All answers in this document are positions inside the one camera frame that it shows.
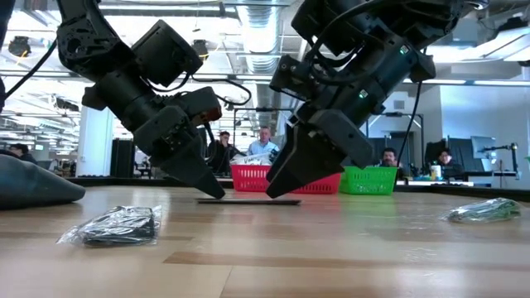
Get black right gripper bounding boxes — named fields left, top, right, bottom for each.
left=264, top=78, right=397, bottom=199

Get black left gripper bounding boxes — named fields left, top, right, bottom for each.
left=134, top=105, right=227, bottom=200

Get cotton pads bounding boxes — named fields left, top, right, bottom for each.
left=229, top=151, right=274, bottom=166

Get red plastic basket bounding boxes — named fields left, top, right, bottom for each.
left=229, top=164, right=272, bottom=194
left=289, top=171, right=343, bottom=195

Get person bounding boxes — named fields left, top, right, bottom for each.
left=432, top=148, right=465, bottom=179
left=247, top=126, right=281, bottom=156
left=206, top=131, right=243, bottom=175
left=7, top=143, right=38, bottom=165
left=374, top=147, right=405, bottom=180

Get black cabinet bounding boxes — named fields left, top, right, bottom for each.
left=110, top=138, right=136, bottom=178

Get green plastic basket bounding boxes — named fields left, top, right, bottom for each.
left=338, top=166, right=399, bottom=196

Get white pillar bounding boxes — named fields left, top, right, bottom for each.
left=76, top=105, right=115, bottom=178

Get black ceiling spot lamp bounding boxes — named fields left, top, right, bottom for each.
left=7, top=35, right=33, bottom=59
left=192, top=39, right=210, bottom=59

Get black desk monitor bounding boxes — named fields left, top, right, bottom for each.
left=424, top=138, right=469, bottom=166

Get grey desk monitor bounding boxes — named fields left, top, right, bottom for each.
left=470, top=136, right=500, bottom=161

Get grey office desk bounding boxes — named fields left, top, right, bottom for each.
left=407, top=169, right=521, bottom=187

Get silver nail clipper in bag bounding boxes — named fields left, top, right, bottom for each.
left=438, top=197, right=523, bottom=224

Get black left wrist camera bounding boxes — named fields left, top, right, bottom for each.
left=176, top=86, right=224, bottom=129

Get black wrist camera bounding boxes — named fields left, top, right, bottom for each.
left=176, top=86, right=224, bottom=129
left=268, top=53, right=316, bottom=104

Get black aluminium table frame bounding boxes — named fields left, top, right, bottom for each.
left=65, top=176, right=530, bottom=204

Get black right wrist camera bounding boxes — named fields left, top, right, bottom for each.
left=268, top=53, right=316, bottom=104

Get silver ventilation duct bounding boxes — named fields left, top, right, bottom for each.
left=235, top=0, right=297, bottom=111

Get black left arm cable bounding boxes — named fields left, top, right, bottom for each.
left=0, top=39, right=253, bottom=108

